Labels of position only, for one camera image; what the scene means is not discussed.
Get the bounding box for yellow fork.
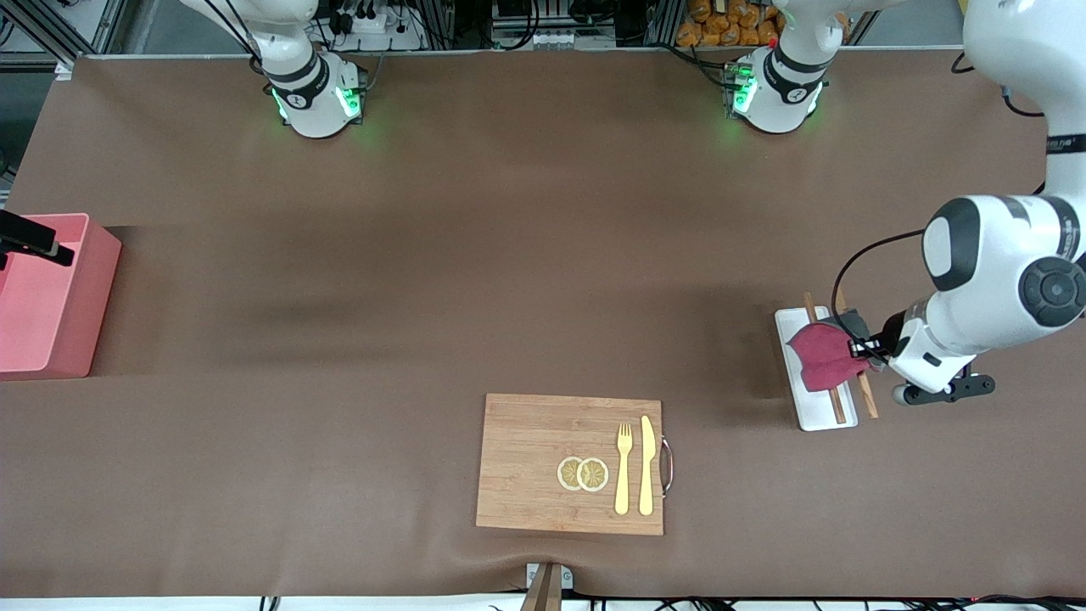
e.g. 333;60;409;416
614;423;634;516

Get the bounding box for pink plastic bin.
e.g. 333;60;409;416
0;212;122;380

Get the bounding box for orange snack packets pile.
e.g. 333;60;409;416
676;0;786;48

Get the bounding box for yellow knife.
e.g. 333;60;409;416
639;415;657;517

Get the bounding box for brown wooden chopstick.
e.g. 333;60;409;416
831;289;881;419
803;292;848;425

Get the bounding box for wooden cutting board with handle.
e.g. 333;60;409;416
475;393;675;537

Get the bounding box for grey table edge bracket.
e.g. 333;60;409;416
519;563;574;611

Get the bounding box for white rectangular tray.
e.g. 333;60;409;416
774;305;859;432

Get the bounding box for white power strip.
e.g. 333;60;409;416
335;4;404;36

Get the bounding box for aluminium frame profile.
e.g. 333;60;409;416
0;0;128;81

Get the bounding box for red and grey cloth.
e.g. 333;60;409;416
787;310;875;393

